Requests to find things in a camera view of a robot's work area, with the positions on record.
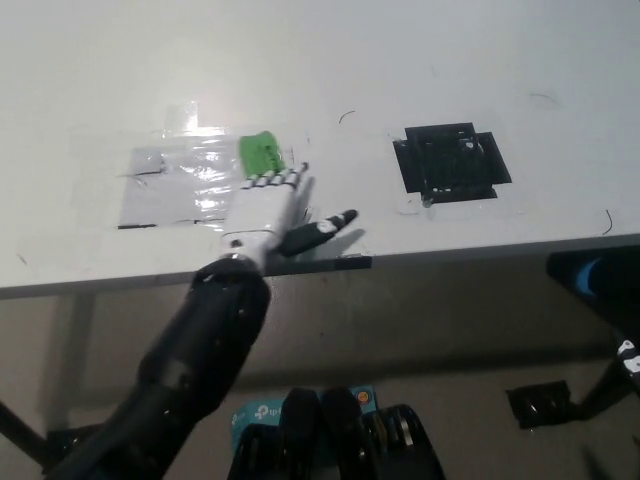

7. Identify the black and white right hand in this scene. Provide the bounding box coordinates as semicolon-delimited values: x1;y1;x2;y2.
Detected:
613;338;640;394

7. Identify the white and black left hand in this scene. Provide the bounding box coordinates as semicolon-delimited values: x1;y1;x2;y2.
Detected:
219;162;359;275

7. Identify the green whiteboard eraser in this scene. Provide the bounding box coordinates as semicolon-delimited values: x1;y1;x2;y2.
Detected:
237;130;286;180

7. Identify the clear tape patch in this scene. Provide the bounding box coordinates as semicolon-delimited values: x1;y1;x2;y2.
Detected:
69;102;311;232

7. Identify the black and blue object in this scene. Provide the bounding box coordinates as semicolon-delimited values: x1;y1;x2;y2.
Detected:
544;245;640;331

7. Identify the black floor tape patch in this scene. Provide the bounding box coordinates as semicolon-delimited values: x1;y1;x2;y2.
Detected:
505;380;584;431
47;424;109;464

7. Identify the small black tape strip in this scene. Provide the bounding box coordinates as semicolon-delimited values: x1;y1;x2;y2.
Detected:
334;254;375;272

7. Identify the black square tape patch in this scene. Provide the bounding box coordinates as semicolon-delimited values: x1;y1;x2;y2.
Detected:
391;120;514;204

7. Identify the teal router box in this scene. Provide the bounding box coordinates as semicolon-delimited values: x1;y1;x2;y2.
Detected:
229;384;376;432

